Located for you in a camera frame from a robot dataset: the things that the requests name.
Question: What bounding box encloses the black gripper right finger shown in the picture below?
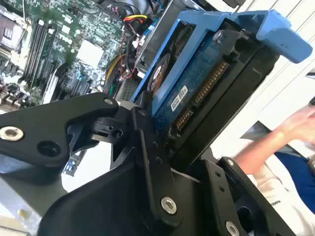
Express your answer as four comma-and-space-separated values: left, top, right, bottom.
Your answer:
201, 156, 297, 236

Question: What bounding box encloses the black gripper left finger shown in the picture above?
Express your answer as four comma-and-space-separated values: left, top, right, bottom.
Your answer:
0, 90, 184, 227

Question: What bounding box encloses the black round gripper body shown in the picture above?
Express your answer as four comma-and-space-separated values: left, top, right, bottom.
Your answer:
36, 162, 223, 236

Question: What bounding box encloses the hard disk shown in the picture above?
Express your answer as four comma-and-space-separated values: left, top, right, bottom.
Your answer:
129, 9, 312, 173

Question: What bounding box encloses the person's bare hand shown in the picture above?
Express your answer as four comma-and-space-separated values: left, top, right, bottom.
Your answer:
272, 104, 315, 146

